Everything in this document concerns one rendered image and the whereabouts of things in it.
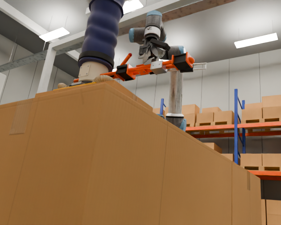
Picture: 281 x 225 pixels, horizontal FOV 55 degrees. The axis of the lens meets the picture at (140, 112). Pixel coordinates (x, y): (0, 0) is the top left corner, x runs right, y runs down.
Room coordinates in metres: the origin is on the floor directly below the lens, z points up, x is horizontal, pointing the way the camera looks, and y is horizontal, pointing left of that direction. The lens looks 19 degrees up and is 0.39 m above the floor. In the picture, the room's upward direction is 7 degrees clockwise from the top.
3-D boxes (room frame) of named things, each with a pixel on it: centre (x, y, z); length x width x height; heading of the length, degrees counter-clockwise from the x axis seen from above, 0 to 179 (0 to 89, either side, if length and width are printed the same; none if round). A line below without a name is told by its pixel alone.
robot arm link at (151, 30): (1.30, -0.01, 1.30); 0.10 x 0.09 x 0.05; 145
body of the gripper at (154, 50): (1.30, -0.01, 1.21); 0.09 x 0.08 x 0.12; 55
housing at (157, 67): (1.26, -0.07, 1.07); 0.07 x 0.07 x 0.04; 56
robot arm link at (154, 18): (1.30, -0.01, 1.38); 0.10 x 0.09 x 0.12; 161
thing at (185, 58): (1.18, -0.18, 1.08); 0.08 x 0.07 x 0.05; 56
